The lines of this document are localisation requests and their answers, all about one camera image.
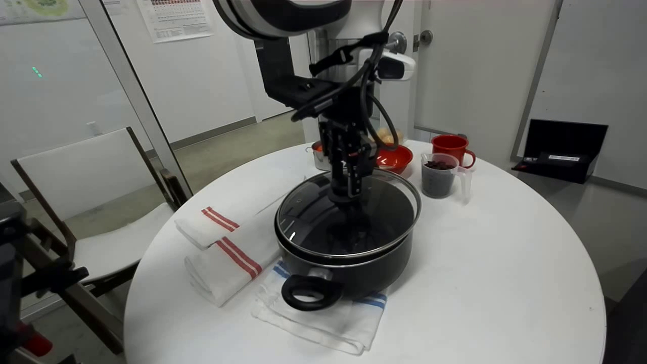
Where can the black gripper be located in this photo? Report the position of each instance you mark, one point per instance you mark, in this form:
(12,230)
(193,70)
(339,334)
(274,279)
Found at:
(347,145)

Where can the glass lid with black knob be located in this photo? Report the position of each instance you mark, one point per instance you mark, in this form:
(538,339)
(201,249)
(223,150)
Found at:
(313,224)

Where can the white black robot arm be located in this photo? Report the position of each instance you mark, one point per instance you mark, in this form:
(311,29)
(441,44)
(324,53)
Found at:
(321,59)

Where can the black cooking pot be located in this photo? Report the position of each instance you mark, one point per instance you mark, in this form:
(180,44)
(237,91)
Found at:
(318,283)

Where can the red plastic bowl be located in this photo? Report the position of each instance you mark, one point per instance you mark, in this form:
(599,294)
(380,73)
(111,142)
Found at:
(393,157)

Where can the yellow round food items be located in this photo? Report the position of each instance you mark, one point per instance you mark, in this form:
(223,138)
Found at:
(388,136)

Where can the clear measuring cup dark contents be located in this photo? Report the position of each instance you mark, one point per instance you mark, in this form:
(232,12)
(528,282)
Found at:
(446,176)

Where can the red mug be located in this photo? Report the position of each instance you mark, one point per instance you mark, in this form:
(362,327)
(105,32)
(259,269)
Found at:
(457,145)

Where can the red striped white towel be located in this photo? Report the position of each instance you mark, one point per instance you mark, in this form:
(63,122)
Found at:
(233,246)

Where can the white folding chair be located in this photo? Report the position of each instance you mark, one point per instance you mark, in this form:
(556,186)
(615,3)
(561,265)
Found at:
(86,176)

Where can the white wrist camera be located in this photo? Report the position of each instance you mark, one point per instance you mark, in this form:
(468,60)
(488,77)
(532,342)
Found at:
(395,67)

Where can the wall poster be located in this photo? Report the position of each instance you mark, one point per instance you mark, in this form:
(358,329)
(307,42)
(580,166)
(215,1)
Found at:
(175,18)

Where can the black camera stand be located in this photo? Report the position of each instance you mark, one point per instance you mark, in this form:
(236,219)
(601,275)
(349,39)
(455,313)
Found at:
(32,263)

